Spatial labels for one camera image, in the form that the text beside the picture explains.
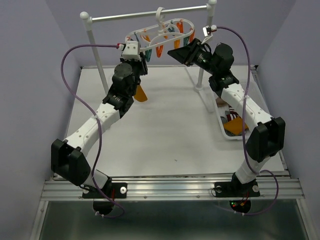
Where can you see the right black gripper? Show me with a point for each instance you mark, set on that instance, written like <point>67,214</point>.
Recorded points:
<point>186,54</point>

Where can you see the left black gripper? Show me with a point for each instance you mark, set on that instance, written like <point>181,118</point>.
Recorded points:
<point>141,64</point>

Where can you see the mustard brown striped sock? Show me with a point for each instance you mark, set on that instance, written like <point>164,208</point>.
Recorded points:
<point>140,95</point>

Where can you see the white round clip hanger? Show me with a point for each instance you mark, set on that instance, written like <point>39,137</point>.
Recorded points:
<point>177,32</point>

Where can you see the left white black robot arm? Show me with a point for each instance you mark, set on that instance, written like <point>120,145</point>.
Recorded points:
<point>69,156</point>

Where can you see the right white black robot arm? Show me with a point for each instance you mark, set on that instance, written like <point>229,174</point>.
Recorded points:
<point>266,132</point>

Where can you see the teal clothes peg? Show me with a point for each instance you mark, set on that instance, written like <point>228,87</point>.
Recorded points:
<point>148,54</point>

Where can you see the yellow orange clothes peg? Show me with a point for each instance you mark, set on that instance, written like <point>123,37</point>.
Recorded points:
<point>159,50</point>

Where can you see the beige sock in basket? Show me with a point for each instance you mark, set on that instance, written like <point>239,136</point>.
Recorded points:
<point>220,102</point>

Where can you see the white clothes drying rack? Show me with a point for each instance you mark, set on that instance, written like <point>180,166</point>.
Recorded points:
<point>88,22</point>

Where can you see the white plastic laundry basket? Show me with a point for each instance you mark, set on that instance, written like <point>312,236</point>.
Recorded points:
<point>229,113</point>

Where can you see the mustard sock in basket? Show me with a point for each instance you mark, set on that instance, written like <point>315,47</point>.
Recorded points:
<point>234,126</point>

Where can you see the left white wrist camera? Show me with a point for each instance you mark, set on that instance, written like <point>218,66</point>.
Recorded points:
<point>130,50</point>

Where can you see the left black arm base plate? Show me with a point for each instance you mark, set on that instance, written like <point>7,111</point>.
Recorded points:
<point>113,190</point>

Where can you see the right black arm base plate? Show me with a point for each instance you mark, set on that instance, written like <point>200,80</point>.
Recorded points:
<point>235,190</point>

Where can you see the aluminium rail frame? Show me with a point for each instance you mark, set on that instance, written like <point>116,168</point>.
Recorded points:
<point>176,208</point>

